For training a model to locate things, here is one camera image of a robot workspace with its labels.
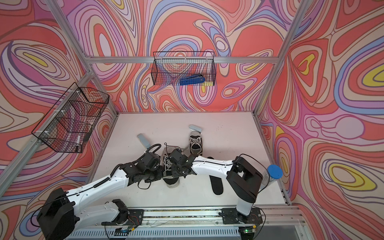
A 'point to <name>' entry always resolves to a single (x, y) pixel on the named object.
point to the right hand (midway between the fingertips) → (178, 175)
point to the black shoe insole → (217, 185)
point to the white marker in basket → (78, 141)
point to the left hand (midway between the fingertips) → (166, 175)
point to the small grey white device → (196, 128)
